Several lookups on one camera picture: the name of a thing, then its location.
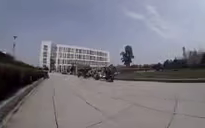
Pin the row of parked scooters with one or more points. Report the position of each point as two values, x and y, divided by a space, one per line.
103 71

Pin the tree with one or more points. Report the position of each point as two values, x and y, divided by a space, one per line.
127 55

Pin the white multi-storey building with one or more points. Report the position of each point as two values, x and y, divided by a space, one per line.
73 56

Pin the grey concrete slab pavement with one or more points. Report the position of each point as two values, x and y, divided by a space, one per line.
90 106

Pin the grass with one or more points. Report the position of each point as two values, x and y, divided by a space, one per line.
170 74

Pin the row of trees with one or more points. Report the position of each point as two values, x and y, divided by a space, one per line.
176 62

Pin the pole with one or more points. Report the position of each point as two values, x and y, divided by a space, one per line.
14 45

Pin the dark hedge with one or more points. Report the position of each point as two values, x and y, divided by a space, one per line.
10 76

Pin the grey kerb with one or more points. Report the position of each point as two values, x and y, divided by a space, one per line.
13 100

